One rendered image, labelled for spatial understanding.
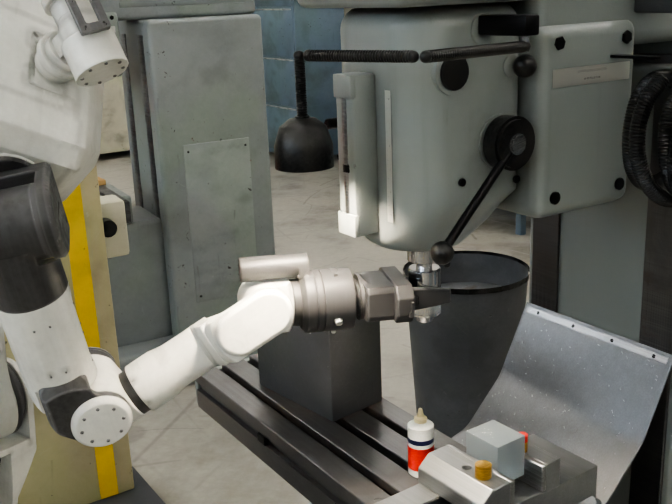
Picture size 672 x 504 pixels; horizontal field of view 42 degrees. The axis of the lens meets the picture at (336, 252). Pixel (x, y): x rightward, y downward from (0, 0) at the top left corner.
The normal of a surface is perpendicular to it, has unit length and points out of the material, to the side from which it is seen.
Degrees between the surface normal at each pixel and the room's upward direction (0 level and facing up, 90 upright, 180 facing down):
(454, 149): 90
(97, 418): 103
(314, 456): 0
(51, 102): 59
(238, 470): 0
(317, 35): 90
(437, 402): 94
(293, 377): 90
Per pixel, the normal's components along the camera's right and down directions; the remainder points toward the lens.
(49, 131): 0.65, -0.37
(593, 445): -0.62, -0.54
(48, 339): 0.39, 0.46
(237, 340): 0.20, 0.15
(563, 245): -0.84, 0.19
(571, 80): 0.55, 0.22
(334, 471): -0.04, -0.96
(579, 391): -0.76, -0.28
